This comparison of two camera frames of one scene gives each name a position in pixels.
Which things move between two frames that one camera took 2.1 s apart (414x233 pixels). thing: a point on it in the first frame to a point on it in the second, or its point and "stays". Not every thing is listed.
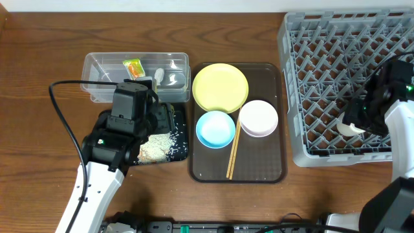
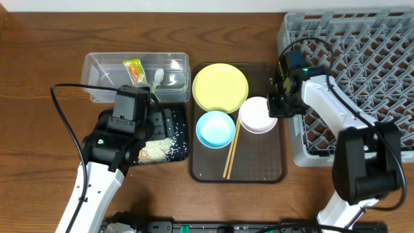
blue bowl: (215, 129) stays
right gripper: (356, 110) to (276, 105)
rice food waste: (157, 148) stays
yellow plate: (220, 87) stays
